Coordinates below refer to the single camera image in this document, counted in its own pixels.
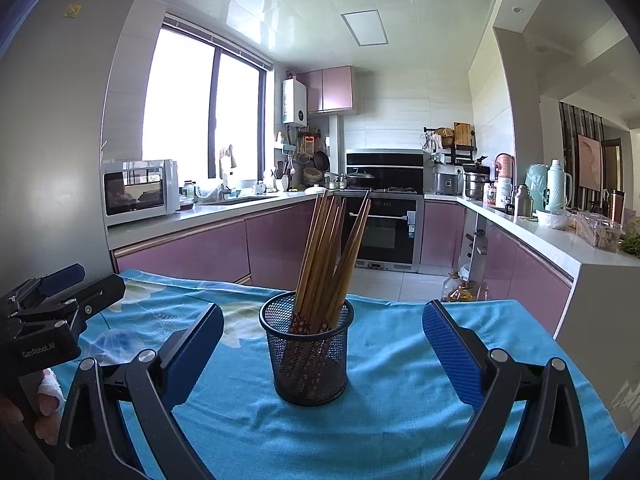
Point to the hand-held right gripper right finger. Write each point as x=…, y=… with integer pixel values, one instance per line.
x=450, y=355

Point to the black knife rack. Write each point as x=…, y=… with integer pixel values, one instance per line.
x=476, y=242

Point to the white water heater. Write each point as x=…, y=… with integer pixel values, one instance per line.
x=294, y=102

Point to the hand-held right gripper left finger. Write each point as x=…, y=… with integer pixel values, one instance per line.
x=200, y=345

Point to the hanging frying pan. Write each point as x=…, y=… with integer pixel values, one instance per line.
x=321, y=162

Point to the grey refrigerator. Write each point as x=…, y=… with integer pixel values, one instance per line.
x=55, y=135

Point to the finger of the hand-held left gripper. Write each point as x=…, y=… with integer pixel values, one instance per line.
x=97, y=292
x=60, y=277

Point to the white plastic bottle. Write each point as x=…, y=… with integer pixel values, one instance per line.
x=505, y=192

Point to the dark liquid plastic bottle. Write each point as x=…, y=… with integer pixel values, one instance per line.
x=449, y=287

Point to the clear plastic food container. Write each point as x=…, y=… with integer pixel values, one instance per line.
x=597, y=232

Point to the black built-in oven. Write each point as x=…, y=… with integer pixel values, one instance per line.
x=395, y=230

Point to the blue printed tablecloth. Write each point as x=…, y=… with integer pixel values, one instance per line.
x=400, y=420

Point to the white thermos bottle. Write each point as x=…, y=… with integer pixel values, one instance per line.
x=556, y=187

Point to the ceiling light panel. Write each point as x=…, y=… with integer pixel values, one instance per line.
x=365, y=29

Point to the pink base cabinets beside oven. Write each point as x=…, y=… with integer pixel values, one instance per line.
x=525, y=270

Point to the wooden cutting board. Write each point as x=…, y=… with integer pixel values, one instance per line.
x=462, y=134

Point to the kitchen window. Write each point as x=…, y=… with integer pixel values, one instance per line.
x=180, y=105

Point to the black countertop rack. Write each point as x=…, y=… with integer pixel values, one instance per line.
x=460, y=154

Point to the bunch of wooden chopsticks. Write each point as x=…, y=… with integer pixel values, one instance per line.
x=320, y=260

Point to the pink wall cabinet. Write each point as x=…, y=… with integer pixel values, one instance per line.
x=330, y=89

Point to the white microwave oven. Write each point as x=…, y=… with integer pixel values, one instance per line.
x=135, y=192

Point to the pink electric kettle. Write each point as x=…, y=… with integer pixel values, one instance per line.
x=505, y=166

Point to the framed wall picture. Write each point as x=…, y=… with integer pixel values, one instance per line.
x=590, y=162

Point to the black range hood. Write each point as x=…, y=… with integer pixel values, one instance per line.
x=387, y=167

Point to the person's left hand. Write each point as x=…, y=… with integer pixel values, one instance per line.
x=49, y=395

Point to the wok with lid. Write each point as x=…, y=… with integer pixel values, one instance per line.
x=361, y=179

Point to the black mesh holder cup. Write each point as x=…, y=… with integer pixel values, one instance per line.
x=310, y=375

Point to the steel vacuum flask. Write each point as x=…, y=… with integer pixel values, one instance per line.
x=523, y=202

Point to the pink base cabinets under window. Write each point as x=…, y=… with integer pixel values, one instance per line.
x=210, y=250

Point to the steel rice cooker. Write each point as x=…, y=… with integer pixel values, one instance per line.
x=447, y=182

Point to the brown tumbler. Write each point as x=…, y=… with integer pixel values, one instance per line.
x=616, y=205

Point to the steel stock pot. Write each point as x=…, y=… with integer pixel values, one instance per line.
x=476, y=185

